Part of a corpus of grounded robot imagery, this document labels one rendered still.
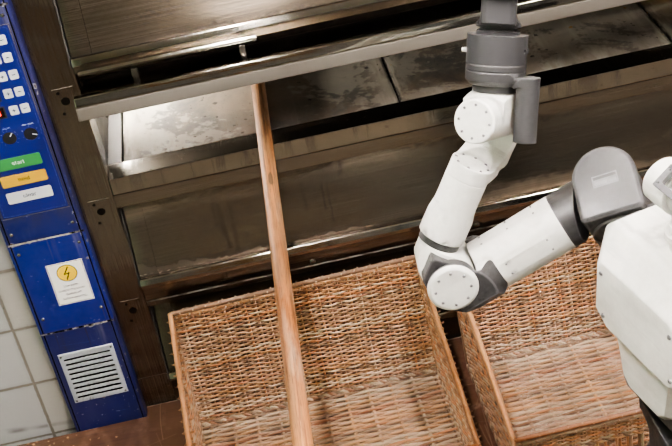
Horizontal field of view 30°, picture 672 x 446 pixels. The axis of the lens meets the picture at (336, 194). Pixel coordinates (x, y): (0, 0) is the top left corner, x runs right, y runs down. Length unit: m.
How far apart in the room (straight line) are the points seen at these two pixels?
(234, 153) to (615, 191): 0.92
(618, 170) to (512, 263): 0.21
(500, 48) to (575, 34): 0.98
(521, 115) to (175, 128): 1.04
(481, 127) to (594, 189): 0.21
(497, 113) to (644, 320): 0.35
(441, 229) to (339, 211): 0.76
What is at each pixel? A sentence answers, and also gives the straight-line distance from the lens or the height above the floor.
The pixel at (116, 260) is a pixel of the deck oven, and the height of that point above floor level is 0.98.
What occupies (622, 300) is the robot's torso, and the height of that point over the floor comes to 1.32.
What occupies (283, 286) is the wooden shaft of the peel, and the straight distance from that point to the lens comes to 2.09.
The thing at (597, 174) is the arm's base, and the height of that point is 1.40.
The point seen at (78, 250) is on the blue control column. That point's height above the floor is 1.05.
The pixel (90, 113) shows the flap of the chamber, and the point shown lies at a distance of 2.30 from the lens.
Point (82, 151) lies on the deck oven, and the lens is 2.52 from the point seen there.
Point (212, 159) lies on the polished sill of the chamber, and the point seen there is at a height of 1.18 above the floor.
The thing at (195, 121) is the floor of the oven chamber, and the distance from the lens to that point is 2.67.
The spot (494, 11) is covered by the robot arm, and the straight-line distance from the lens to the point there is 1.79.
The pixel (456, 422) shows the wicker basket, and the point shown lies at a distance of 2.67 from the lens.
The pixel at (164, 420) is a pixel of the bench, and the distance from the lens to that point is 2.85.
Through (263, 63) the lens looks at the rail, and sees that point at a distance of 2.28.
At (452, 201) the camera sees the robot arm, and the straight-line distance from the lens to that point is 1.87.
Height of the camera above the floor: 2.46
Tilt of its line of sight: 33 degrees down
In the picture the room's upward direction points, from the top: 11 degrees counter-clockwise
